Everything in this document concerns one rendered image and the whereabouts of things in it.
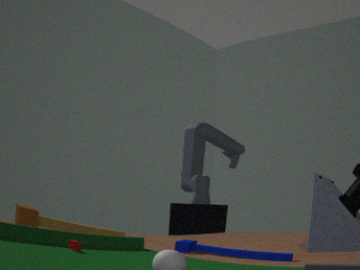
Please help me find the green putting mat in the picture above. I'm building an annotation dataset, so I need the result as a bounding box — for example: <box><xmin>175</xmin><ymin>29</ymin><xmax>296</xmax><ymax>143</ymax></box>
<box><xmin>0</xmin><ymin>236</ymin><xmax>305</xmax><ymax>270</ymax></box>

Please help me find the small red block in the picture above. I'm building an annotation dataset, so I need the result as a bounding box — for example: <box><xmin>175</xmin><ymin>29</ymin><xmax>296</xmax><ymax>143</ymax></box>
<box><xmin>68</xmin><ymin>239</ymin><xmax>81</xmax><ymax>251</ymax></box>

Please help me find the white ball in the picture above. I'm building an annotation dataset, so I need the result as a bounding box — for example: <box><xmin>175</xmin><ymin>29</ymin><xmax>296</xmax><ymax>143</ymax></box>
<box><xmin>152</xmin><ymin>250</ymin><xmax>188</xmax><ymax>270</ymax></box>

